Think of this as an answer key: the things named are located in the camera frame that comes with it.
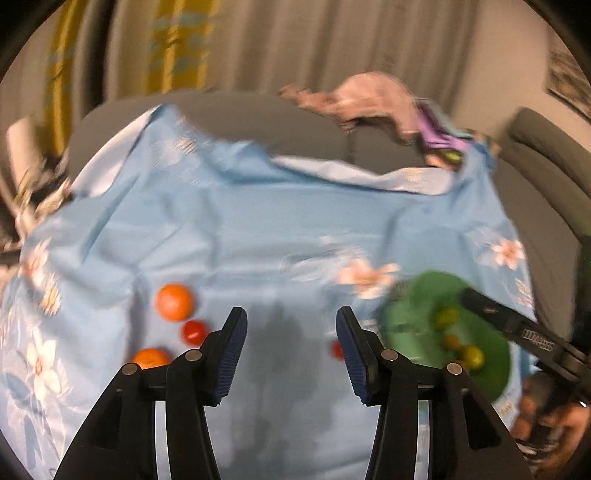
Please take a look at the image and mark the green plastic bowl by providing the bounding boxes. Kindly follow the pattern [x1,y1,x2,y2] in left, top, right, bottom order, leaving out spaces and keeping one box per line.
[379,271,512,402]

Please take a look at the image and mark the light blue floral cloth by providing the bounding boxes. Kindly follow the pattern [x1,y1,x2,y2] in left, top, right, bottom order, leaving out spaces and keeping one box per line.
[0,104,539,480]

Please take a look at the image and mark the person's right hand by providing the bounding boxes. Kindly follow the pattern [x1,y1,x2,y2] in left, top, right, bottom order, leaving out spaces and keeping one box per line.
[512,369,591,460]

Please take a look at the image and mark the yellow patterned curtain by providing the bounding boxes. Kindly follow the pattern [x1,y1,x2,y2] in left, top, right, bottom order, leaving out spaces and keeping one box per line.
[41,0,90,153]
[145,0,218,95]

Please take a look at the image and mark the pink crumpled clothes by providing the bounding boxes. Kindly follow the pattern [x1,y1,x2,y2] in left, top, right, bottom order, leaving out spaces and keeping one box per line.
[278,71,428,146]

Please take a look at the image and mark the purple cloth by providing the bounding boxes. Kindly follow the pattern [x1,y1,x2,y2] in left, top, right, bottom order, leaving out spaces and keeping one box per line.
[414,99,472,160]

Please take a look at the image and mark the white paper roll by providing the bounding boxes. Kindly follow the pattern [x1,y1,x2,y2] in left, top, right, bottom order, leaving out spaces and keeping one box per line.
[4,117,46,185]

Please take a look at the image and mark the orange tangerine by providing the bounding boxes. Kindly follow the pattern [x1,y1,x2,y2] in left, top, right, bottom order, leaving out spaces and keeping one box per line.
[130,347,171,370]
[154,283,194,321]

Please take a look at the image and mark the black and white ruffled cloth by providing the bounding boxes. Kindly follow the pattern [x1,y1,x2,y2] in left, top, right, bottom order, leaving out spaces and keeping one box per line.
[0,154,75,257]

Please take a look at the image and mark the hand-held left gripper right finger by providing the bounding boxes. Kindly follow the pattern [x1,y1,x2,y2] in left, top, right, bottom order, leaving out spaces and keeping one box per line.
[335,305,532,480]

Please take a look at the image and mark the yellowish green round fruit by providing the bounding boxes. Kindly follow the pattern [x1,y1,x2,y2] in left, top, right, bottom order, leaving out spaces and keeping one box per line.
[431,307,461,330]

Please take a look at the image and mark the framed wall picture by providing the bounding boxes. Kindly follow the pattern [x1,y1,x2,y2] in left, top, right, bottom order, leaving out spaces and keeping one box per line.
[546,32,591,116]

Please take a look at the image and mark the bright green round fruit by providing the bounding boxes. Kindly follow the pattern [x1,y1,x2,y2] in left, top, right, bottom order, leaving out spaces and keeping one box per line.
[461,344,485,371]

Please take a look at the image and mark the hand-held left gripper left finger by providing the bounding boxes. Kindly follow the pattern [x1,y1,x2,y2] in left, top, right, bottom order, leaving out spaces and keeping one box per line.
[53,306,249,480]

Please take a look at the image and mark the grey sofa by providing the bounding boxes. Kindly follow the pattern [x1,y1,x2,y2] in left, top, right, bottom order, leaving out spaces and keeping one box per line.
[68,89,509,217]

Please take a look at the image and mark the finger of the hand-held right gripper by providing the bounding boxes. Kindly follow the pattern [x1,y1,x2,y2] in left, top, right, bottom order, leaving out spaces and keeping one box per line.
[459,287,525,340]

